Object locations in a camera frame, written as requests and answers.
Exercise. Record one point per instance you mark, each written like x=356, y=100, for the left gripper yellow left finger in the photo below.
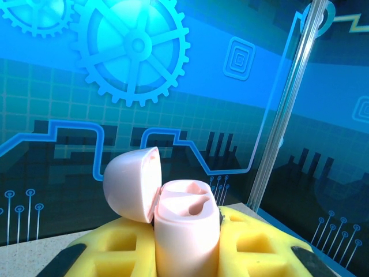
x=115, y=254

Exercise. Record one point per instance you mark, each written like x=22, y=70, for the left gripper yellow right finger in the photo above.
x=259, y=254

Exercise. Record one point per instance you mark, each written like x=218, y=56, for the pale pink round earbud case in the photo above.
x=184, y=239

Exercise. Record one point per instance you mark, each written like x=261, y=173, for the right aluminium frame post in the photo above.
x=284, y=115

